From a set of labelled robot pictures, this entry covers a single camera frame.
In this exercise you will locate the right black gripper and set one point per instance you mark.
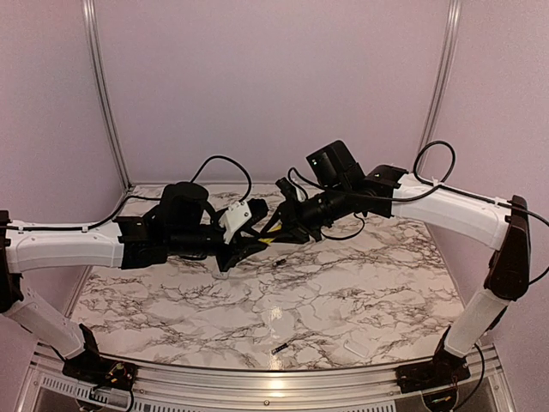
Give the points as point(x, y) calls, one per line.
point(298, 230)

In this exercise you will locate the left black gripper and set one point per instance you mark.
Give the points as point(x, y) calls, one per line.
point(233, 257)

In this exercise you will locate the yellow handled screwdriver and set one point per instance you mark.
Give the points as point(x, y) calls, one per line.
point(270, 238)

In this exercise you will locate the white battery compartment cover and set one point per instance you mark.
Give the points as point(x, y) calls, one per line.
point(356, 348)

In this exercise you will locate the white remote control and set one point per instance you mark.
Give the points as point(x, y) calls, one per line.
point(221, 275)

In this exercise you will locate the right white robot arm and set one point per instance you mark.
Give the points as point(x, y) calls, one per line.
point(389, 192)

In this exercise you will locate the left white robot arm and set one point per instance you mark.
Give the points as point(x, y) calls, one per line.
point(120, 242)

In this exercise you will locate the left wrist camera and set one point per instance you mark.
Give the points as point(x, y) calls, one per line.
point(233, 218)

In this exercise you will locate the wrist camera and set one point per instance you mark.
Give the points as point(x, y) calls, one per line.
point(288, 190)
point(233, 218)

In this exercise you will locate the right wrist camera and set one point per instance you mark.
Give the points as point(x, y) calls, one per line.
point(288, 190)

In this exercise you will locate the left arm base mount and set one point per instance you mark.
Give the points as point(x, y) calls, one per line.
point(90, 366)

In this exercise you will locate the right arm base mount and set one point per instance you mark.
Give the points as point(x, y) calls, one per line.
point(443, 368)

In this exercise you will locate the front aluminium rail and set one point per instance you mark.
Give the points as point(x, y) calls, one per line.
point(159, 387)

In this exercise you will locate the right aluminium corner post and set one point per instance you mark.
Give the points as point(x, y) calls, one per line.
point(446, 42)

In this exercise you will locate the aluminium corner post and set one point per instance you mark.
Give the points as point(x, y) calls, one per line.
point(93, 41)
point(446, 42)

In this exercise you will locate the left aluminium corner post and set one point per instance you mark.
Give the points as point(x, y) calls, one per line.
point(93, 41)

